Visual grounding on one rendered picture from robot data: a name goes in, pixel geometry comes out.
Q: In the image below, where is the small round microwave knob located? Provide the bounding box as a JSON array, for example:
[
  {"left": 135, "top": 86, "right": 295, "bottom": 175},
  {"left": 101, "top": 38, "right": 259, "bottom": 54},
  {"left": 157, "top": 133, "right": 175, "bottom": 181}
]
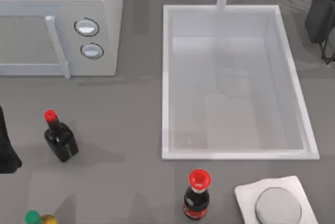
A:
[{"left": 80, "top": 42, "right": 105, "bottom": 60}]

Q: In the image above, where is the large round microwave knob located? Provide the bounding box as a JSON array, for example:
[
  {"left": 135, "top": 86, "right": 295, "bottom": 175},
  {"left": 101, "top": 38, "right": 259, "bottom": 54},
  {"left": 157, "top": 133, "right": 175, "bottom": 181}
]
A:
[{"left": 74, "top": 17, "right": 100, "bottom": 37}]

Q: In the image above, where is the white square scale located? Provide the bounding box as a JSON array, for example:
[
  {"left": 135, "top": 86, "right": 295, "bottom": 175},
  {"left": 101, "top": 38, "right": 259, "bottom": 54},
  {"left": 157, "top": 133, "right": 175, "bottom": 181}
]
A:
[{"left": 233, "top": 175, "right": 319, "bottom": 224}]

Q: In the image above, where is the yellow bottle green cap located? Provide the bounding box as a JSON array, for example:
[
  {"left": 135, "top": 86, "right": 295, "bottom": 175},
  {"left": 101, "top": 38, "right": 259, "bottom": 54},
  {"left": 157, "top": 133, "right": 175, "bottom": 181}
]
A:
[{"left": 24, "top": 209, "right": 59, "bottom": 224}]

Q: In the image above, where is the dark round bottle red cap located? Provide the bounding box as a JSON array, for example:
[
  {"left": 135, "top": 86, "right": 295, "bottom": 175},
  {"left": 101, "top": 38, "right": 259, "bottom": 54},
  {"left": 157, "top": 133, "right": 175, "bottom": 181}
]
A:
[{"left": 183, "top": 169, "right": 213, "bottom": 221}]

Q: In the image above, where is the dark square bottle red cap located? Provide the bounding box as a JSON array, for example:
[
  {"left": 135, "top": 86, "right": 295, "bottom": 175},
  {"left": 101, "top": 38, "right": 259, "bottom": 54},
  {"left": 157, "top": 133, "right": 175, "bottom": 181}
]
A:
[{"left": 43, "top": 109, "right": 80, "bottom": 163}]

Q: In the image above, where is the pale microwave door handle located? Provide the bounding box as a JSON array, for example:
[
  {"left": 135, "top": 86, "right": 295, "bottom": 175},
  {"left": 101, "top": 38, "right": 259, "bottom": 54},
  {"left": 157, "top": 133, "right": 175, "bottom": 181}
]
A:
[{"left": 44, "top": 15, "right": 71, "bottom": 80}]

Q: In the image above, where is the grey round scale plate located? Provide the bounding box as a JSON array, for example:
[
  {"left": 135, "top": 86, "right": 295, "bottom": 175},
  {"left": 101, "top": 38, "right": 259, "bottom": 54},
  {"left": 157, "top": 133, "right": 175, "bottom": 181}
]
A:
[{"left": 255, "top": 187, "right": 303, "bottom": 224}]

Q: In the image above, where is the white sink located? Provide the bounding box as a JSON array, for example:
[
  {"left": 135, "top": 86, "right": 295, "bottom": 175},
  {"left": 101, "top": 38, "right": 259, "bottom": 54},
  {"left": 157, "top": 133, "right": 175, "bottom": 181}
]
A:
[{"left": 161, "top": 4, "right": 321, "bottom": 161}]

